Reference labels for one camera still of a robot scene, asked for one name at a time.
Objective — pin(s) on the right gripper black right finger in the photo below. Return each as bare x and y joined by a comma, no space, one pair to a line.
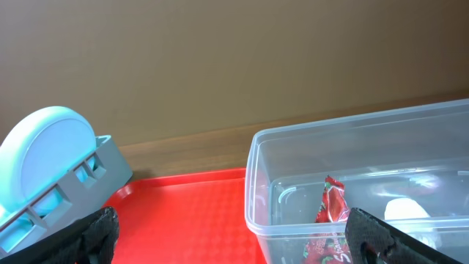
372,241

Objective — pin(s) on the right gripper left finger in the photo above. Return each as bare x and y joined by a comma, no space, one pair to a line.
91,239

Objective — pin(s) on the red candy wrapper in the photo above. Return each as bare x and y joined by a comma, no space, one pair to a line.
332,248

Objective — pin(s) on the white napkin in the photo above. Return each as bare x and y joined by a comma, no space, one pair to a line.
406,208

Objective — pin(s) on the light blue plate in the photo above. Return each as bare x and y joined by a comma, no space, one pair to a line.
38,151

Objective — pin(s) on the grey dishwasher rack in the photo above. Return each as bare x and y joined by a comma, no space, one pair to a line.
83,190

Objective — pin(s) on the clear plastic bin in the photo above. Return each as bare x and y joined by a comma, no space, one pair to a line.
419,153

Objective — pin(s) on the red plastic tray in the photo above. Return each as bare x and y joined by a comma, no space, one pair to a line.
195,218

